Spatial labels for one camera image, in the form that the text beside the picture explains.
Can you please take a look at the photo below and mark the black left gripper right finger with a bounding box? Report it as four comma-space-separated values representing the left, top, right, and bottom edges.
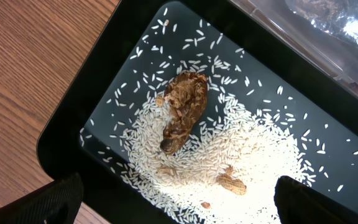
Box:
274, 175, 358, 224

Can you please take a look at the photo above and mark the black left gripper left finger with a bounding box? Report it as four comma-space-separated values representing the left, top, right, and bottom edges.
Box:
0, 173, 84, 224

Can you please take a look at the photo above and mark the brown food scrap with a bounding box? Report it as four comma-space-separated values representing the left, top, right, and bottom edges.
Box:
160, 72, 208, 154

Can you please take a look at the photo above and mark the peanut in shell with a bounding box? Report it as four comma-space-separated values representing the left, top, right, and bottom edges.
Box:
216, 174, 247, 195

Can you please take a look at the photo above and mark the cooked rice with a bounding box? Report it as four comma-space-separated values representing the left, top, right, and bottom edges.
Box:
80, 9, 344, 223

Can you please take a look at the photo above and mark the black tray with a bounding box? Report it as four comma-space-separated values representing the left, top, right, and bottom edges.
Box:
37, 1, 358, 223

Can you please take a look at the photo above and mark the clear plastic bin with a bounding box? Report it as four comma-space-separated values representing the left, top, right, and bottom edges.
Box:
232, 0, 358, 96

